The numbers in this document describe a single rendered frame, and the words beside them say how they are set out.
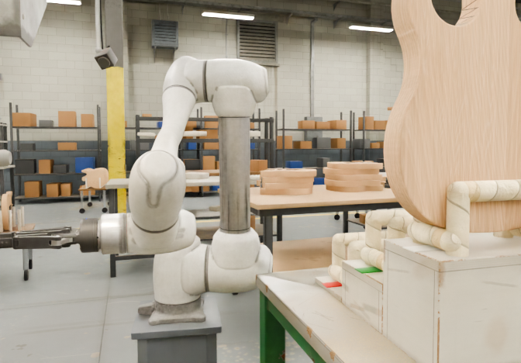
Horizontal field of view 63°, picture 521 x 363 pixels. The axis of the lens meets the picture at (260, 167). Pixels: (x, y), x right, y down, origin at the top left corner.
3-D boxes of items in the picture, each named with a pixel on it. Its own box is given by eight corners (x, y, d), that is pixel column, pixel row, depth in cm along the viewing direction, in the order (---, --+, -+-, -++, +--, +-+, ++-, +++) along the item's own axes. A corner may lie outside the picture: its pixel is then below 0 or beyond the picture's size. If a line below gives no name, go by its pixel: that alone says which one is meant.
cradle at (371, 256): (388, 277, 77) (388, 259, 77) (357, 261, 88) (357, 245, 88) (403, 274, 78) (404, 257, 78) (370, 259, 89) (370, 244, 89)
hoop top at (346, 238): (335, 248, 101) (335, 235, 101) (329, 245, 104) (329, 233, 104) (408, 243, 106) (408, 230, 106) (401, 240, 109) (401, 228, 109)
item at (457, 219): (456, 257, 62) (457, 193, 61) (440, 252, 65) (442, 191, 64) (474, 256, 63) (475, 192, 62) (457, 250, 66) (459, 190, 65)
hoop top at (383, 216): (369, 228, 85) (370, 212, 85) (362, 224, 88) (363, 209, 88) (453, 222, 90) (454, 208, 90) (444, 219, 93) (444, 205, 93)
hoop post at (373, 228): (370, 266, 86) (370, 219, 85) (361, 262, 89) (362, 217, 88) (384, 264, 86) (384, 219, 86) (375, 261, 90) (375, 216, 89)
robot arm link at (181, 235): (126, 225, 103) (125, 192, 93) (191, 221, 108) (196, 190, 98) (127, 265, 96) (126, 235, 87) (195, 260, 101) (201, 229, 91)
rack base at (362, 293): (383, 336, 75) (384, 285, 74) (340, 302, 90) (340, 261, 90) (506, 318, 82) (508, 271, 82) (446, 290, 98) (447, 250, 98)
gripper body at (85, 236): (98, 256, 90) (50, 259, 88) (101, 247, 98) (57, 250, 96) (98, 221, 90) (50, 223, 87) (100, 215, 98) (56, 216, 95)
